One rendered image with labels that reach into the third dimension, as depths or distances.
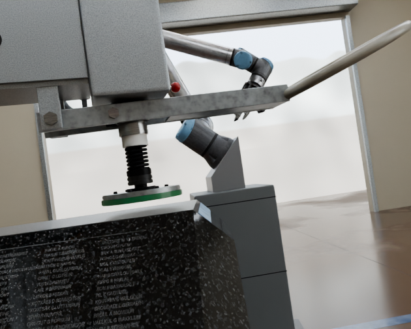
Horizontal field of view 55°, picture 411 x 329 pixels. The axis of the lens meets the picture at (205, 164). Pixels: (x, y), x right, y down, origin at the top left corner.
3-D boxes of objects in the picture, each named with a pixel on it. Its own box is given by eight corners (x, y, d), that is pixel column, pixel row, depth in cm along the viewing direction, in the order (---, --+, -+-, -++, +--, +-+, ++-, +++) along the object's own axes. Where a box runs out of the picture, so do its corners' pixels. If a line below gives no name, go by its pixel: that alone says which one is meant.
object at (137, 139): (123, 146, 104) (121, 133, 104) (122, 149, 111) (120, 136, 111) (149, 143, 106) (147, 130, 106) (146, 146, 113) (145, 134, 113)
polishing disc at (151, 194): (102, 207, 95) (100, 193, 95) (101, 204, 116) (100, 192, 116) (190, 194, 100) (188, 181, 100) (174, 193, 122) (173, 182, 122)
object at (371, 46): (318, 85, 96) (312, 75, 96) (246, 119, 144) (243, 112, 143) (453, 6, 109) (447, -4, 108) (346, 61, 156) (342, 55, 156)
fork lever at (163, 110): (36, 130, 93) (32, 109, 93) (47, 140, 112) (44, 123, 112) (296, 98, 111) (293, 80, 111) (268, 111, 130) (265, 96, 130)
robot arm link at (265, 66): (256, 61, 219) (271, 70, 219) (246, 79, 215) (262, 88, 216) (261, 53, 210) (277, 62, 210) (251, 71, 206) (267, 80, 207)
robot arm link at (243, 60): (122, 15, 195) (255, 51, 192) (130, 17, 206) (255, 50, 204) (119, 40, 198) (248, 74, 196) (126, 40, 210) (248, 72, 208)
